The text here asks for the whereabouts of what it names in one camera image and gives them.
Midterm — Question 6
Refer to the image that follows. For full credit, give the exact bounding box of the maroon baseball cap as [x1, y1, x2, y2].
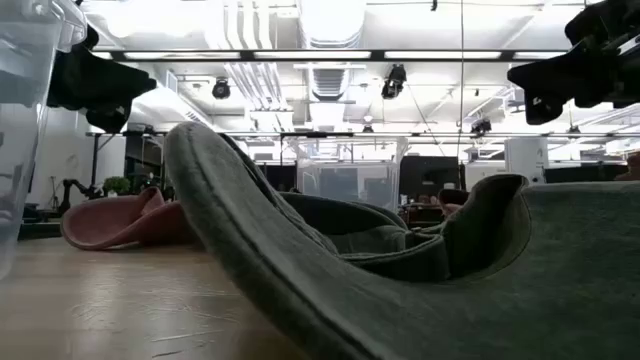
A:
[437, 188, 471, 219]
[59, 186, 204, 251]

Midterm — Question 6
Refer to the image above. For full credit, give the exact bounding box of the clear plastic bin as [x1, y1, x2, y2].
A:
[0, 0, 89, 281]
[295, 137, 409, 211]

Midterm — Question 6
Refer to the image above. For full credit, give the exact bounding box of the silver ventilation duct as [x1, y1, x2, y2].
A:
[298, 0, 368, 50]

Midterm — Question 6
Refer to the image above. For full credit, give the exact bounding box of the thin black hanging cable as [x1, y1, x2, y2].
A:
[457, 0, 465, 176]

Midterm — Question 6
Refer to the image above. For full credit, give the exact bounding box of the dark green cloth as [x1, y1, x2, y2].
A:
[439, 173, 640, 301]

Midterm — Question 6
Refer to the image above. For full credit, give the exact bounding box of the faded green baseball cap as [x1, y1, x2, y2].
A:
[163, 121, 640, 360]

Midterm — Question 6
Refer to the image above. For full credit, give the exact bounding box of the black horizontal rail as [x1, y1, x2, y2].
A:
[84, 130, 640, 140]

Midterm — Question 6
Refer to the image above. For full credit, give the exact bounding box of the white appliance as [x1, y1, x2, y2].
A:
[503, 136, 550, 185]

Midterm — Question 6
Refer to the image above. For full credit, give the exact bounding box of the black ceiling spotlight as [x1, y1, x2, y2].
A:
[380, 63, 408, 100]
[469, 117, 494, 137]
[211, 76, 232, 100]

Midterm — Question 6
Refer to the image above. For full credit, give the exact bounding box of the black monitor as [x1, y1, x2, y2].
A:
[398, 155, 461, 201]

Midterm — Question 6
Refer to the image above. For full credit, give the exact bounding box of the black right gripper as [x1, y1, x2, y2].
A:
[507, 0, 640, 126]

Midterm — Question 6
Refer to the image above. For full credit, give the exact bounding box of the green potted plant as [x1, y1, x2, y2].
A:
[102, 175, 132, 197]

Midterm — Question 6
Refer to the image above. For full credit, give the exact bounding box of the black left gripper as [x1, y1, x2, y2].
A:
[47, 24, 158, 134]

